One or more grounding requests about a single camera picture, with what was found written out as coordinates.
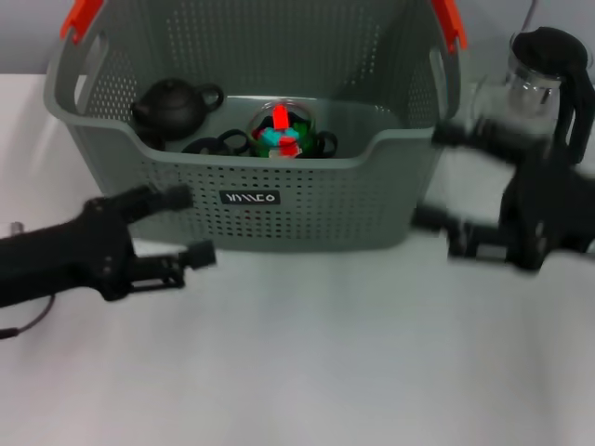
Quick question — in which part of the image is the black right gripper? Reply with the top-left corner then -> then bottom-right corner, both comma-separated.
413,118 -> 595,275

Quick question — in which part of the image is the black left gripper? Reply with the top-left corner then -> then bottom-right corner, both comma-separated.
0,183 -> 218,308

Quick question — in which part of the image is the teal square building plate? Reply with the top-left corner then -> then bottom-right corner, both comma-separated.
259,128 -> 298,145

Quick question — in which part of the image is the grey perforated storage basket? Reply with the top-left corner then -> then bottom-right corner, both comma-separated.
44,0 -> 470,252

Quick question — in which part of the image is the black clay teapot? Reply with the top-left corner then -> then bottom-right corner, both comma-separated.
129,77 -> 225,139

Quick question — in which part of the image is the glass pitcher with black handle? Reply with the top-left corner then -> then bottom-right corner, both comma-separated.
469,26 -> 595,164

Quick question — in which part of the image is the orange basket handle clip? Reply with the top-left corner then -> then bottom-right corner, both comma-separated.
60,0 -> 104,43
431,0 -> 469,52

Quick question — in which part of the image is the thin grey background cable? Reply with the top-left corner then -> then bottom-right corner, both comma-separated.
520,0 -> 540,33

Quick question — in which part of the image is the left gripper cable with plug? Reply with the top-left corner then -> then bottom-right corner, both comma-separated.
0,295 -> 57,340

